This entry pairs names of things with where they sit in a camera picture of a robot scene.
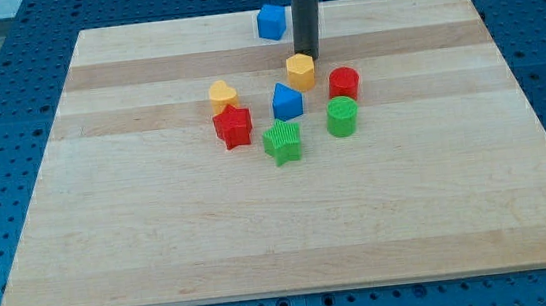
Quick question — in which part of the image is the green star block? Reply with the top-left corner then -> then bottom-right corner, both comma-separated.
262,119 -> 302,167

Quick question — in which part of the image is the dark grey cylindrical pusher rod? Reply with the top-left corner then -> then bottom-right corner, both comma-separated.
290,0 -> 320,60

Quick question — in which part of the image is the green cylinder block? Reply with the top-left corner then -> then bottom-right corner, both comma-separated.
326,96 -> 358,138

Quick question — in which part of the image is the red star block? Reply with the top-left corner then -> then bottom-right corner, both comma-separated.
212,105 -> 252,150

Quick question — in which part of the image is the yellow hexagon block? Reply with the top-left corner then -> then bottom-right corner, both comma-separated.
285,53 -> 316,92

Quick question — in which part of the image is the blue cube block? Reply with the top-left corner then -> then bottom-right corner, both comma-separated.
256,4 -> 287,40

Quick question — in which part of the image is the red cylinder block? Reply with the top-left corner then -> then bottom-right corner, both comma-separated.
328,66 -> 360,101

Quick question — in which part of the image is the blue triangle block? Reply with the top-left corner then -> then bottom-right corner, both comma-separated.
272,83 -> 304,121

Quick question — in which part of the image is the light wooden board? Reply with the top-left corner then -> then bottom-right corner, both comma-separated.
1,0 -> 546,306

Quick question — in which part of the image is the yellow heart block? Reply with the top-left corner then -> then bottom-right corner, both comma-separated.
209,80 -> 239,115

